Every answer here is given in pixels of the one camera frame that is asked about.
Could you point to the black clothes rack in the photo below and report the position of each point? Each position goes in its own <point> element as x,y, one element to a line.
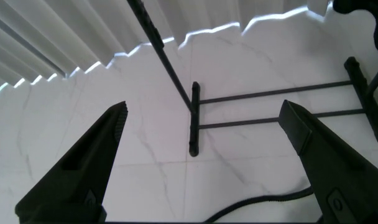
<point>194,124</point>

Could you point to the white curtain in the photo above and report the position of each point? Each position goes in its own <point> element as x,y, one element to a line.
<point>67,31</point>

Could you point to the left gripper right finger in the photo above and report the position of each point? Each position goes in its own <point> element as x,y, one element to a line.
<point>341,177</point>

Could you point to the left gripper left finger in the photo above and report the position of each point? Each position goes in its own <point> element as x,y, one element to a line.
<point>80,174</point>

